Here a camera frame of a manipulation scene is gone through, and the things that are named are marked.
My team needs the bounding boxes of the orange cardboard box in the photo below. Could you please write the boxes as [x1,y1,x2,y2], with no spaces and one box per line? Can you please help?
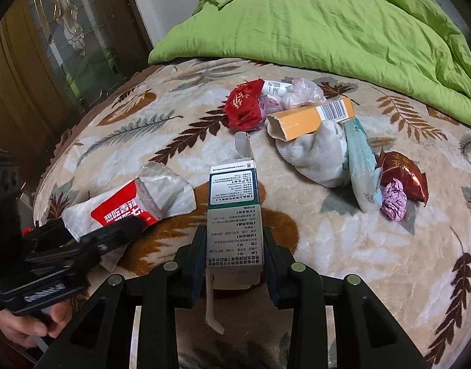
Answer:
[267,98,357,141]

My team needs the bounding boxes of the white green medicine box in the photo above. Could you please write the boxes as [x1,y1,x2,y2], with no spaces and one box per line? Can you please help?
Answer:
[205,131,265,334]

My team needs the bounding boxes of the white red foil packet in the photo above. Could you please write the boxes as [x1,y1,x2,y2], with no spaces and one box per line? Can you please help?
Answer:
[61,161,198,273]

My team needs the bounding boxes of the wooden door with glass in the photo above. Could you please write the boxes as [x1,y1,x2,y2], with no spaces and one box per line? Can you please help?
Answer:
[0,0,152,200]

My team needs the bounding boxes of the pink crumpled plastic wrap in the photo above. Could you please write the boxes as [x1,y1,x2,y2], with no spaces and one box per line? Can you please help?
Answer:
[259,94,284,114]

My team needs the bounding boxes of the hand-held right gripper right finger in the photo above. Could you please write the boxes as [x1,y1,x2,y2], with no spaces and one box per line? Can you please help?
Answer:
[259,234,430,369]

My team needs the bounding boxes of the purple crumpled paper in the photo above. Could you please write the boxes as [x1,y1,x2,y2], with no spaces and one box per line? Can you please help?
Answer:
[381,180,408,221]

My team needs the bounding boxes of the leaf print blanket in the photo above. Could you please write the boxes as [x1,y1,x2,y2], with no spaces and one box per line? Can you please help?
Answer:
[32,59,471,369]

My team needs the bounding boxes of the white knitted sock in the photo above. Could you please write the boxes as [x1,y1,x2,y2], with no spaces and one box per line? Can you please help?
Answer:
[275,121,351,188]

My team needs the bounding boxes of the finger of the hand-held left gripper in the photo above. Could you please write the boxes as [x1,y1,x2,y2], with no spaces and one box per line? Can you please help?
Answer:
[26,215,148,277]
[22,219,73,250]

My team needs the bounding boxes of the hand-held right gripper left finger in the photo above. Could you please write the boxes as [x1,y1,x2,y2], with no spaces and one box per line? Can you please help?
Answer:
[34,225,209,369]

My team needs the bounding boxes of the green quilt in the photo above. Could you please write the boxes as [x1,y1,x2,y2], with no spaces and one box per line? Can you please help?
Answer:
[148,0,471,128]

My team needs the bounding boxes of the small white bottle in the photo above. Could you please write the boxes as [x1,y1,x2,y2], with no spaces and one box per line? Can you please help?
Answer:
[263,80,294,97]

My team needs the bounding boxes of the clear plastic bag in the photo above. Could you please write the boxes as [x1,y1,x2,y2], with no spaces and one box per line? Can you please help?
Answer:
[282,77,328,110]

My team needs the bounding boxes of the person's left hand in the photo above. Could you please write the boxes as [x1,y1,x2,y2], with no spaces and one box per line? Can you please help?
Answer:
[0,302,73,350]

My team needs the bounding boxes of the teal tissue packet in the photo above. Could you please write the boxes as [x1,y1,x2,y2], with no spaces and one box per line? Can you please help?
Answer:
[343,117,384,213]

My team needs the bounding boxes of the dark red snack wrapper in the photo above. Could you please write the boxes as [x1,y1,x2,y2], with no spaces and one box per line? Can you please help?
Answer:
[376,151,428,206]

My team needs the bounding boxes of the bright red snack wrapper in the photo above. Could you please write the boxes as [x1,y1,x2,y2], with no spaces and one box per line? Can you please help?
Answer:
[225,79,267,131]

